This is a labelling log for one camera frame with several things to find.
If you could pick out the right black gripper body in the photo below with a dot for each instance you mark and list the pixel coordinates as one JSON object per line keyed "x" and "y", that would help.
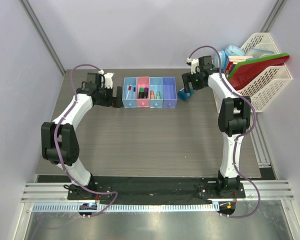
{"x": 198, "y": 84}

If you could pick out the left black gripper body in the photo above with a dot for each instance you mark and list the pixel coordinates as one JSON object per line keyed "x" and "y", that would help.
{"x": 106, "y": 96}

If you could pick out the light blue drawer box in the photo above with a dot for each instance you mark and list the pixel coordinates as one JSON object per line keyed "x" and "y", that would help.
{"x": 156, "y": 84}
{"x": 130, "y": 103}

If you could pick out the blue round tape dispenser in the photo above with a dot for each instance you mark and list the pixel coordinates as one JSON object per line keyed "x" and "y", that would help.
{"x": 183, "y": 95}

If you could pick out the red whiteboard marker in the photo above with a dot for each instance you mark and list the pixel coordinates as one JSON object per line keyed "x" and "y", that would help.
{"x": 128, "y": 92}

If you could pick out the blue whiteboard marker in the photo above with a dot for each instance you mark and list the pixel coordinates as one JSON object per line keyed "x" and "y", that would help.
{"x": 134, "y": 93}

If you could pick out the purple plastic drawer box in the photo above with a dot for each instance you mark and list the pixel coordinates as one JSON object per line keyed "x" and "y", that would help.
{"x": 169, "y": 92}

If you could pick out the green capped black highlighter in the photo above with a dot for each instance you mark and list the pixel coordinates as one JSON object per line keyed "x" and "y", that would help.
{"x": 141, "y": 93}

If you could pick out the purple capped black highlighter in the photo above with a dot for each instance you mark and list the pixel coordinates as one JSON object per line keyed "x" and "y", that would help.
{"x": 145, "y": 92}

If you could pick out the pink plastic drawer box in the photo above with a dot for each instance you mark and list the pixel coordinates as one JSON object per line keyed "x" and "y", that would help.
{"x": 142, "y": 82}

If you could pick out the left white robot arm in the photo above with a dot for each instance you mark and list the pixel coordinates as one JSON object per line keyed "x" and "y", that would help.
{"x": 59, "y": 143}

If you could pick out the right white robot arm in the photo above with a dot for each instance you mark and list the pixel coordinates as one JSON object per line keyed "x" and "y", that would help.
{"x": 233, "y": 120}

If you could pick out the green plastic folder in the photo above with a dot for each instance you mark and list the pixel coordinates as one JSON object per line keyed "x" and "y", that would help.
{"x": 255, "y": 66}

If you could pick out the stack of books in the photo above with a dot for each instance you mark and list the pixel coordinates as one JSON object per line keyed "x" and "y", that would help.
{"x": 233, "y": 61}

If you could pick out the blue headphones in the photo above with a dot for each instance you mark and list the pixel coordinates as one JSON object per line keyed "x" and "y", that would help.
{"x": 224, "y": 55}

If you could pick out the red plastic folder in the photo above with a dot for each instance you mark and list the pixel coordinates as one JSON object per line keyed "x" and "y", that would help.
{"x": 240, "y": 82}

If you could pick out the white mesh file organizer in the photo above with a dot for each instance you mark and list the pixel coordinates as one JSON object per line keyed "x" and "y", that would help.
{"x": 263, "y": 89}

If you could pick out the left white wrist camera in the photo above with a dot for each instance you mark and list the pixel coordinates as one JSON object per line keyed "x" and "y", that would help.
{"x": 106, "y": 79}

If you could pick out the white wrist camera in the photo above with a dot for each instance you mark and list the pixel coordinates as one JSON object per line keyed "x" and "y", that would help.
{"x": 106, "y": 79}
{"x": 194, "y": 65}

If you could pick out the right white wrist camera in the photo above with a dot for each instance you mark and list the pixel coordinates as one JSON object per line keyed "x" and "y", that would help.
{"x": 194, "y": 65}

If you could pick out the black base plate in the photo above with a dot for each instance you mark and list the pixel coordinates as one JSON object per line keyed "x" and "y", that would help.
{"x": 130, "y": 189}

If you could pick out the white slotted cable duct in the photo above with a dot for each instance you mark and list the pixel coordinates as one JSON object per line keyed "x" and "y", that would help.
{"x": 86, "y": 207}

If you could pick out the aluminium rail frame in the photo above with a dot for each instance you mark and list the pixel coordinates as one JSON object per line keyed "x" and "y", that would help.
{"x": 266, "y": 213}

